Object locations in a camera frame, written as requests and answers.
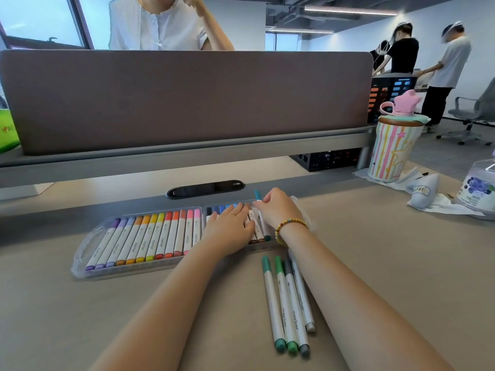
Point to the green tissue pack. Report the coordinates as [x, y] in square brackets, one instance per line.
[7, 131]

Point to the light-grey-ended white marker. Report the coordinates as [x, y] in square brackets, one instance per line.
[304, 305]

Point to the person's left hand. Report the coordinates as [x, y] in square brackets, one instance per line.
[228, 233]

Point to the group of warm-coloured white markers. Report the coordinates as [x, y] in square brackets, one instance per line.
[147, 243]

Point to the clear bottle purple cap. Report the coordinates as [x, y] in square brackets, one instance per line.
[477, 189]

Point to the grey office chair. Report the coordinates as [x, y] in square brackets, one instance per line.
[487, 104]

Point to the sea-green-ended white marker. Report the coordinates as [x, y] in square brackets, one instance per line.
[273, 305]

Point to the grey desk riser shelf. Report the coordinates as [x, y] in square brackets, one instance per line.
[174, 162]

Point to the linear ceiling light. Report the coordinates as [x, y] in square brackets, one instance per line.
[350, 10]
[299, 31]

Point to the black plastic file rack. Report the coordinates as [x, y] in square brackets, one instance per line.
[394, 83]

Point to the brown fabric desk divider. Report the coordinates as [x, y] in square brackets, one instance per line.
[185, 104]

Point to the black smartphone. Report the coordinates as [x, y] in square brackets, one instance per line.
[205, 189]

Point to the person's left forearm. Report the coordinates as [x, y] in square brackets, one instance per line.
[154, 316]

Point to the white plush toy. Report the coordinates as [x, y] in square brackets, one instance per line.
[423, 191]

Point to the teal-ended white marker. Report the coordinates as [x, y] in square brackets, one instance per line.
[257, 195]

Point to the person's right forearm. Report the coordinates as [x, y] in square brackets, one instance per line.
[348, 305]

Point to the person's right hand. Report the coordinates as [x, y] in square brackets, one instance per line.
[278, 208]

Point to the clear plastic marker case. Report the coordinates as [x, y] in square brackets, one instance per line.
[79, 262]

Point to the dark window frame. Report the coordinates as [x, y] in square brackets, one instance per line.
[79, 19]

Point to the white tissue paper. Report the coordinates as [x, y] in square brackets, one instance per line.
[444, 206]

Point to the striped tumbler pink lid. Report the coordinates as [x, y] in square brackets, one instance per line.
[390, 154]

